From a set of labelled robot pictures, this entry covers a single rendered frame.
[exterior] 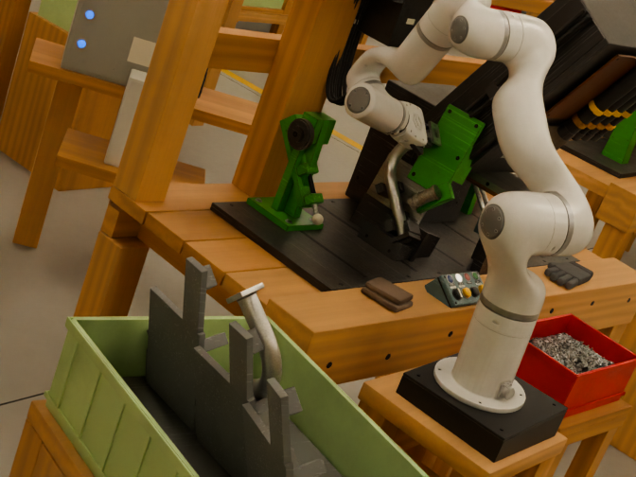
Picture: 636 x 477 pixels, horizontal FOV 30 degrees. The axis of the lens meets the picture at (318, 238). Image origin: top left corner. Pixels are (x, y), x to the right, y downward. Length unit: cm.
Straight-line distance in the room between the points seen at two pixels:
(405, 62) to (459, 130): 39
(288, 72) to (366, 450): 121
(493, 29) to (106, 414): 103
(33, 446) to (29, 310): 201
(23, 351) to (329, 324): 159
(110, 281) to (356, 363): 65
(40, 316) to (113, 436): 219
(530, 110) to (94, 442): 102
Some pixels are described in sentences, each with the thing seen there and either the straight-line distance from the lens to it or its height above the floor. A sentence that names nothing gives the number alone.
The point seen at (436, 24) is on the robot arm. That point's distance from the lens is 252.
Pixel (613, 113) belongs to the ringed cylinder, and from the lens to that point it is 303.
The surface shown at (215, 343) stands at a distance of 194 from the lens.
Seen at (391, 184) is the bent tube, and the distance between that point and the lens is 295.
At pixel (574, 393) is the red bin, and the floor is 87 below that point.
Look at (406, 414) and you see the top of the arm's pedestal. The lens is 233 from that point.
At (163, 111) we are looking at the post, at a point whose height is 111.
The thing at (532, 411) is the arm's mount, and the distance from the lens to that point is 241.
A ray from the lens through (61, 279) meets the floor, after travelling 432.
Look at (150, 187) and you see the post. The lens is 276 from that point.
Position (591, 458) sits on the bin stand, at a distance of 298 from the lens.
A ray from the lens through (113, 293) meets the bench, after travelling 286.
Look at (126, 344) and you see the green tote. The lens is 207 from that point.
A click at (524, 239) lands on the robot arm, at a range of 219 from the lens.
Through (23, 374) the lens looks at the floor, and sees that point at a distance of 370.
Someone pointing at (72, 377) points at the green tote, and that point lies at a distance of 199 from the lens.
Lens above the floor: 188
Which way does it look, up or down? 20 degrees down
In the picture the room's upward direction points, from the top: 21 degrees clockwise
